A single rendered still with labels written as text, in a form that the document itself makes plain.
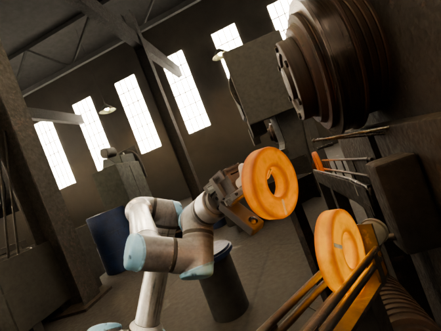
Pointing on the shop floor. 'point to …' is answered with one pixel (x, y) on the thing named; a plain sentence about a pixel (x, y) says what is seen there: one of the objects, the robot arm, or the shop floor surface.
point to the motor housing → (405, 308)
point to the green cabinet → (121, 184)
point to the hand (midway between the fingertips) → (268, 175)
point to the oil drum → (110, 238)
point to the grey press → (270, 102)
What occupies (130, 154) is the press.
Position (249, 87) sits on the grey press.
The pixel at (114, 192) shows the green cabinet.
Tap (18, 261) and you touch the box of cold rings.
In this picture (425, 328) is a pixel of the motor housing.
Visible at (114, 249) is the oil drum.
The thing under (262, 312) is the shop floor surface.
